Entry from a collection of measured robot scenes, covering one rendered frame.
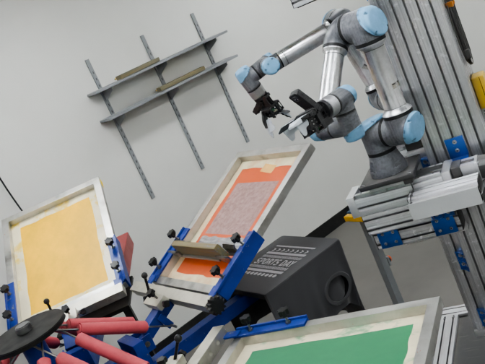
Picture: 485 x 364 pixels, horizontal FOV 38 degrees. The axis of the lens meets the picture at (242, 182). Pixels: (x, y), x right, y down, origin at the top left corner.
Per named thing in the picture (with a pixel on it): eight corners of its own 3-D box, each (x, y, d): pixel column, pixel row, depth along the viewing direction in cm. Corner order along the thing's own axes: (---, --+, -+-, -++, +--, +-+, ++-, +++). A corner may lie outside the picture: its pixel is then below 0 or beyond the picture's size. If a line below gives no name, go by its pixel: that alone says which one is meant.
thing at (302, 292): (353, 304, 335) (325, 239, 326) (365, 306, 327) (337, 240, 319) (286, 361, 311) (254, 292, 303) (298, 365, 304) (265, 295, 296)
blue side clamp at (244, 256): (258, 239, 291) (247, 229, 289) (265, 240, 287) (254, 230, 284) (221, 300, 281) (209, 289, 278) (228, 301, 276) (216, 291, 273)
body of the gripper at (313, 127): (317, 134, 228) (338, 119, 236) (304, 111, 227) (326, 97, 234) (302, 140, 234) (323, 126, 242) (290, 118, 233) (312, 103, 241)
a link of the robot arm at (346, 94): (362, 102, 245) (354, 80, 243) (345, 115, 239) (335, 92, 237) (346, 106, 251) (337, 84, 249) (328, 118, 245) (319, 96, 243)
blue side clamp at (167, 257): (193, 235, 338) (182, 226, 335) (198, 235, 334) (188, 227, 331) (159, 287, 327) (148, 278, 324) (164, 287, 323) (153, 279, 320)
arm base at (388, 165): (410, 158, 282) (401, 136, 280) (405, 172, 269) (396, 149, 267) (375, 169, 289) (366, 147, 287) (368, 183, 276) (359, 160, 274)
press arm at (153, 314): (168, 302, 299) (159, 296, 297) (175, 305, 294) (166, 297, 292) (146, 338, 293) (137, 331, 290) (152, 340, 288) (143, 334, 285)
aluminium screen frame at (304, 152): (242, 157, 354) (237, 152, 352) (316, 148, 305) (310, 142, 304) (157, 286, 325) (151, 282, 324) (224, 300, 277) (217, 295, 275)
